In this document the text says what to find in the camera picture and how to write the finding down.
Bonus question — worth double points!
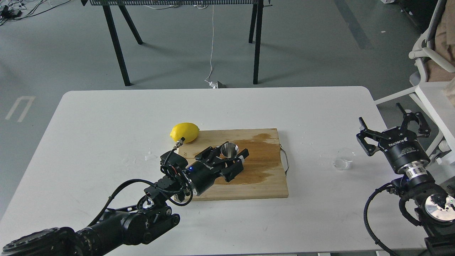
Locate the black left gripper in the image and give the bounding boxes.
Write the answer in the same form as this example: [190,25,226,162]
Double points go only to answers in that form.
[186,144,249,196]

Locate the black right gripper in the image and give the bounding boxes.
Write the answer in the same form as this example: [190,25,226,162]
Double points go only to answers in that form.
[356,103,432,175]

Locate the steel double jigger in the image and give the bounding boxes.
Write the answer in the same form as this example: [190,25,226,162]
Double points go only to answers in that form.
[220,142,239,158]

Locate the small clear glass cup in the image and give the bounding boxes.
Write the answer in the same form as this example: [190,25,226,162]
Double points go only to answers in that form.
[332,148,355,170]

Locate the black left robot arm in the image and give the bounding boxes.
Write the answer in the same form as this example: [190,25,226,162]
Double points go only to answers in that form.
[1,138,249,256]

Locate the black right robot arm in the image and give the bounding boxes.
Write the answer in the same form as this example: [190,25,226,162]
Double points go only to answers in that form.
[356,103,455,256]

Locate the yellow lemon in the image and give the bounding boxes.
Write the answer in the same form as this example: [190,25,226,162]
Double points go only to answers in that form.
[170,123,199,143]

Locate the wooden cutting board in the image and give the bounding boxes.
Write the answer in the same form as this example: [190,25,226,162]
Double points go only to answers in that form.
[177,128,289,201]

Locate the white side table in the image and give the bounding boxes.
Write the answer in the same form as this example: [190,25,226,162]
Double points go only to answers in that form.
[415,81,455,150]

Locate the white office chair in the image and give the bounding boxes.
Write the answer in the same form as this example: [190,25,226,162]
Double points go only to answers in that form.
[374,0,454,167]

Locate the person in beige shirt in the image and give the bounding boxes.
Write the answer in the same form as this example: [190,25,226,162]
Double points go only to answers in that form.
[427,0,455,82]

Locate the white hanging cable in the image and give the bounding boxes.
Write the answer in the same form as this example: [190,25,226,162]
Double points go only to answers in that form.
[204,4,226,89]

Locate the black metal frame table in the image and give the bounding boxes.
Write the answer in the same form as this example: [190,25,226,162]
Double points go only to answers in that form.
[81,0,272,87]

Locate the cables on floor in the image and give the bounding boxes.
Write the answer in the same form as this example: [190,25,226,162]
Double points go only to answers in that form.
[0,0,71,25]

